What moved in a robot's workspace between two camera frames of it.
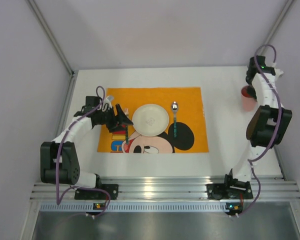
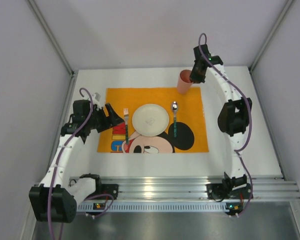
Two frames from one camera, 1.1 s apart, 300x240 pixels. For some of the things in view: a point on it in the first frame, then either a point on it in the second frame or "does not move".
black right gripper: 251,92 -> 198,74
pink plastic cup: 248,103 -> 184,83
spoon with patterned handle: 174,107 does not move
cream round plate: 150,120 does not move
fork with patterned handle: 126,111 does not move
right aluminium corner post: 276,27 does not move
